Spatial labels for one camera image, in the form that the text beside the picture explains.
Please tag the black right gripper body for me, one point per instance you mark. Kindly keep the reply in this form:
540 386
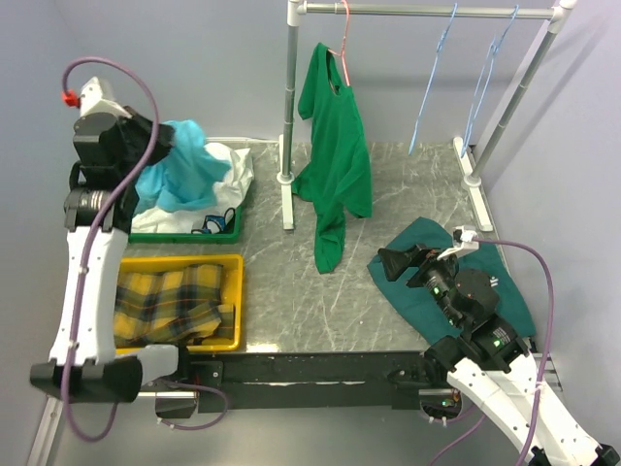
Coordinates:
432 274

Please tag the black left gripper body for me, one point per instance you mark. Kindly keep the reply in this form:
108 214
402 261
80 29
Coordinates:
137 132

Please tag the light blue t shirt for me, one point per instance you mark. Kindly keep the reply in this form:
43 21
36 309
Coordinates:
184 179

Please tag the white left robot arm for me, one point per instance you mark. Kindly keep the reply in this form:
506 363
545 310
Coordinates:
83 365

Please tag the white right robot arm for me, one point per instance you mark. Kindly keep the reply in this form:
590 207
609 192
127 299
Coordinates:
490 363

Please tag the white shirt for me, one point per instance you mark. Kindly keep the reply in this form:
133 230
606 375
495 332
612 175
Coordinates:
230 193

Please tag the green t shirt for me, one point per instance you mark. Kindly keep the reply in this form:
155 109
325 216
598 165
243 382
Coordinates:
338 178

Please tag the dark teal garment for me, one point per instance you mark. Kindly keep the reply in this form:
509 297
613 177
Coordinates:
416 305

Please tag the blue white small item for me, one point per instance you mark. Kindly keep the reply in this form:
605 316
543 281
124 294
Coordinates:
215 224

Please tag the green plastic tray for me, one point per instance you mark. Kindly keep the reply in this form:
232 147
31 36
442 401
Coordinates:
230 235

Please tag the yellow plastic bin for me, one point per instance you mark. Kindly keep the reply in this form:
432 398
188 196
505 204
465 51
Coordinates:
232 290

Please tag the yellow plaid cloth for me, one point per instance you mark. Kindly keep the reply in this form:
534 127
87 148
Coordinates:
182 306

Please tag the grey white clothes rack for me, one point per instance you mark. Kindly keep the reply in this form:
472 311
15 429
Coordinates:
556 16

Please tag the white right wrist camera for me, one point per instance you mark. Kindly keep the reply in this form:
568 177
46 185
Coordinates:
463 242

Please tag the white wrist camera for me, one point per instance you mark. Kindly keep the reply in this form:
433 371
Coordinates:
463 242
96 96

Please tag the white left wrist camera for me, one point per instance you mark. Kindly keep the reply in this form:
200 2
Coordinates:
96 96

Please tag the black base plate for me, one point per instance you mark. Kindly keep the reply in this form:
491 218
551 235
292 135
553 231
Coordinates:
399 380

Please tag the pink wire hanger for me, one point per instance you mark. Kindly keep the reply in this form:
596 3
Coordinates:
342 53

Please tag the blue wire hanger left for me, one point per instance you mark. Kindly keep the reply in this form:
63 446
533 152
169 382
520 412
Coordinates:
423 103

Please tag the blue wire hanger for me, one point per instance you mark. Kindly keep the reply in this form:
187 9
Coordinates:
423 103
483 81

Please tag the blue wire hanger right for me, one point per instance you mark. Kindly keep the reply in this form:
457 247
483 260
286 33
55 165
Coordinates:
483 81

